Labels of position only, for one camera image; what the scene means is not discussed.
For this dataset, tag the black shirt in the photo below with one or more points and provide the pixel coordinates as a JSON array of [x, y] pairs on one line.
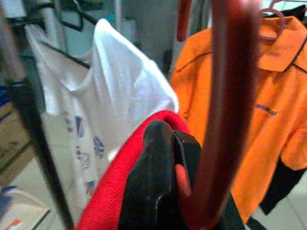
[[280, 184]]

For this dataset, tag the white T-shirt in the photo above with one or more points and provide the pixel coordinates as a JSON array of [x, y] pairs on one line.
[[115, 83]]

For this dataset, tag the steel and black clothes rack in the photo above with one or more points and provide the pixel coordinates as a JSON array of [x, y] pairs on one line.
[[48, 155]]

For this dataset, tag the orange polo shirt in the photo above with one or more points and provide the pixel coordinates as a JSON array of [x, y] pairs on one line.
[[271, 95]]

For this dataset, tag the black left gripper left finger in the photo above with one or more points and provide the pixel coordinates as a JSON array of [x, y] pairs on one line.
[[151, 172]]

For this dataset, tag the large printed cardboard box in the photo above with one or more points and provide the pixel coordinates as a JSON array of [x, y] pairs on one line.
[[12, 143]]

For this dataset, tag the red clothes hanger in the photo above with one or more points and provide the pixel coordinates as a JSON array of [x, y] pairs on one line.
[[230, 95], [275, 12]]

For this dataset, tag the red shirt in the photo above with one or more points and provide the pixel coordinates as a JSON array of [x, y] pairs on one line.
[[108, 196]]

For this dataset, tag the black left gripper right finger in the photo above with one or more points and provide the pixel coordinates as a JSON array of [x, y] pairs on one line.
[[190, 153]]

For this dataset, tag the black clothes hanger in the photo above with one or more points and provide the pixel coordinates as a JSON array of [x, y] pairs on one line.
[[72, 24]]

